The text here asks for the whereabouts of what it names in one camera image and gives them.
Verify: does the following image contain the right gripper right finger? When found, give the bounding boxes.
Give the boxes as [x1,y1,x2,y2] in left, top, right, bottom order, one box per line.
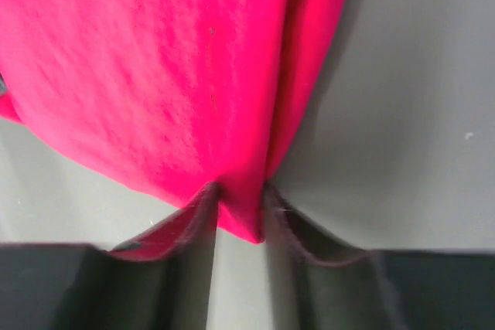
[263,185,494,329]

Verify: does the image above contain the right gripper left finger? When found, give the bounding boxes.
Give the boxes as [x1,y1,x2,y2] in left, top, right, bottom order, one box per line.
[1,182,221,329]

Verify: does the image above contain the crimson t shirt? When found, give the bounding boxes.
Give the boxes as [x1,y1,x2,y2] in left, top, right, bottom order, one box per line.
[1,0,346,243]

